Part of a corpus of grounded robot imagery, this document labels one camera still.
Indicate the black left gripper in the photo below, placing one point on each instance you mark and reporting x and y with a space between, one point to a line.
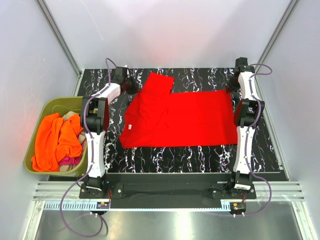
129 77

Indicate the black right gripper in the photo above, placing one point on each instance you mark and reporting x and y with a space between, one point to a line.
232 88

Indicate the red t shirt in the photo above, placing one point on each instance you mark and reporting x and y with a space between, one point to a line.
157 117

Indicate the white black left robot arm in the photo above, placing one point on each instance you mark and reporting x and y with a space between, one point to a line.
94 119

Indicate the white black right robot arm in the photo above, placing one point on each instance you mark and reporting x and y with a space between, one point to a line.
246 118

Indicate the orange t shirt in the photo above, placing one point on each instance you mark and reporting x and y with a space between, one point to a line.
46 143

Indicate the olive green plastic bin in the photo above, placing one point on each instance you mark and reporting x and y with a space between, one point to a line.
61 105

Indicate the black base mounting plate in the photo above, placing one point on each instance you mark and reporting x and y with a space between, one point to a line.
169 190

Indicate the right orange connector board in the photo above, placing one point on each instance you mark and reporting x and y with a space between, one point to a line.
238 206

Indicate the orange connector board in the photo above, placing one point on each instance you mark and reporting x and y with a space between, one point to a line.
238 206
103 205

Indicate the left orange connector board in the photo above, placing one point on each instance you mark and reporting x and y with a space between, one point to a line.
103 205

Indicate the right aluminium corner post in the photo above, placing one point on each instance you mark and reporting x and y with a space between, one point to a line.
288 12

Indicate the aluminium corner post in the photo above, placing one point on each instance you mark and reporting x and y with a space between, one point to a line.
288 12
58 35

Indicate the left aluminium corner post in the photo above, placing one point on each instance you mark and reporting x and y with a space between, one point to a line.
58 35

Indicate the aluminium frame rail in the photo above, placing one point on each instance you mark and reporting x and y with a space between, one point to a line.
177 211

